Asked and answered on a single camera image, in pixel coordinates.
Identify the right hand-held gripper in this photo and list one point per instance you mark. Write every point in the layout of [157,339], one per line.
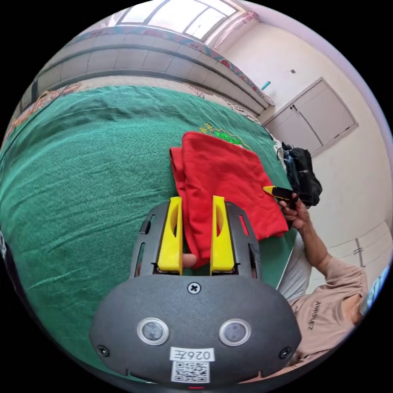
[288,194]

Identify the person's right hand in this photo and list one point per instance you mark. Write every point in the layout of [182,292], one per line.
[297,216]

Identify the person's right forearm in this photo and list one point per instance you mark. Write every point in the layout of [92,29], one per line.
[313,244]

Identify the red short sleeve shirt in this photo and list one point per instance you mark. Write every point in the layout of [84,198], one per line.
[221,181]

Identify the white wall cupboard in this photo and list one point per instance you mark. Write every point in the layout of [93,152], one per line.
[316,119]
[367,245]

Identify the person's body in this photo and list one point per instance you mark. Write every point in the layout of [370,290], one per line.
[331,307]

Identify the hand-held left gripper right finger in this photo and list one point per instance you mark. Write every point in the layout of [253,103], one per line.
[221,245]

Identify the person's left hand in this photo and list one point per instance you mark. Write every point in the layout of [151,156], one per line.
[189,261]

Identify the pile of clothes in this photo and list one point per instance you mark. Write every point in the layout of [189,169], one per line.
[302,175]

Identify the window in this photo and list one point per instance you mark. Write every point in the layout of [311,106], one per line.
[181,15]

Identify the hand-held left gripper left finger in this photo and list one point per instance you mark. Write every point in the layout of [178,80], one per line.
[169,242]

